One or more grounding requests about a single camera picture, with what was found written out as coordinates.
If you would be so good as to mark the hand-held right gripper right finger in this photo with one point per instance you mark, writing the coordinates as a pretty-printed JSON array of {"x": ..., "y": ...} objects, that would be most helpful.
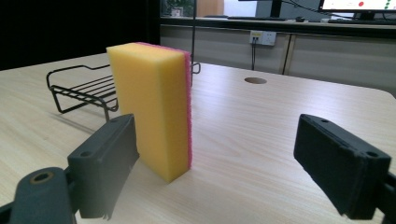
[{"x": 339, "y": 165}]

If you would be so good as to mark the white wall socket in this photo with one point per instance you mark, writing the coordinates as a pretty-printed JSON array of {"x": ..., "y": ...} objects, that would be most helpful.
[{"x": 262, "y": 37}]

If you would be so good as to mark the black computer mouse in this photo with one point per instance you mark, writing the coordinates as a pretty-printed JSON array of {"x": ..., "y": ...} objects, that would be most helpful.
[{"x": 300, "y": 19}]

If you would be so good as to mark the black keyboard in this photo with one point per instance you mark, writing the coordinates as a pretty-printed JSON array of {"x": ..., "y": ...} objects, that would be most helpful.
[{"x": 361, "y": 21}]

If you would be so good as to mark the long dark desk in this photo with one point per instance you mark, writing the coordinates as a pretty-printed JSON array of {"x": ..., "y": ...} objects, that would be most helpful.
[{"x": 280, "y": 26}]

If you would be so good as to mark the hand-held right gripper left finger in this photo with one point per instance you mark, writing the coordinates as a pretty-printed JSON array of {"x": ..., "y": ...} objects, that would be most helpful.
[{"x": 102, "y": 168}]

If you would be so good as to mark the yellow sponge with pink pad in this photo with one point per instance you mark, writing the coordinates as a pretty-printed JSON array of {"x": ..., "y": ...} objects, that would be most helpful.
[{"x": 155, "y": 109}]

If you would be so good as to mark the computer monitor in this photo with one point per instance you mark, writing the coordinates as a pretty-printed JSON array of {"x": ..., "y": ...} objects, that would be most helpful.
[{"x": 358, "y": 6}]

